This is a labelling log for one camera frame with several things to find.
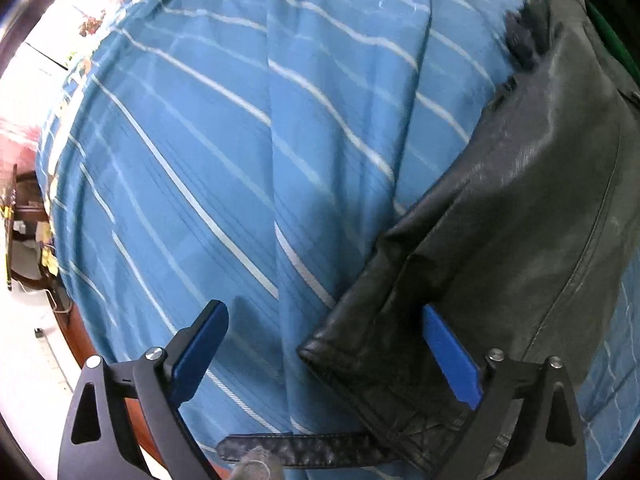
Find blue striped bed sheet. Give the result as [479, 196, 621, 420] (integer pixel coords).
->
[34, 0, 640, 480]

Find black leather jacket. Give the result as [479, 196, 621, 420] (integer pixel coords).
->
[217, 0, 639, 479]

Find folded green garment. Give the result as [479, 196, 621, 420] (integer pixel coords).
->
[577, 0, 639, 84]

